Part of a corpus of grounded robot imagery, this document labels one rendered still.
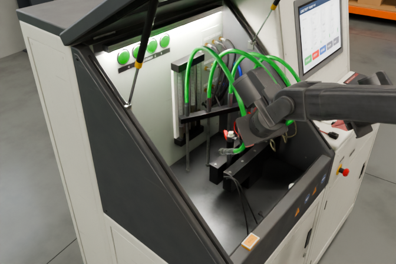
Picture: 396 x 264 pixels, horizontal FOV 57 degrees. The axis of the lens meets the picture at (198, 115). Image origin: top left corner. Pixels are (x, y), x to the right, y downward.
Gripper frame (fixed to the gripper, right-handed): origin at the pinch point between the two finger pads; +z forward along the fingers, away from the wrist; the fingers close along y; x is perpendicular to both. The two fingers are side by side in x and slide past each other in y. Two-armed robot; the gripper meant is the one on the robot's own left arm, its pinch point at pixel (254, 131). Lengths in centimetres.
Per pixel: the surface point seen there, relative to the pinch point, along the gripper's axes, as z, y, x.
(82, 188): 56, 57, -7
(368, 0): 422, -341, -170
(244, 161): 44.5, -2.9, 5.1
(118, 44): 12.2, 25.0, -38.1
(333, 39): 73, -69, -35
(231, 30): 47, -17, -45
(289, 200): 34.7, -10.5, 22.0
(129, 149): 15.6, 31.8, -8.6
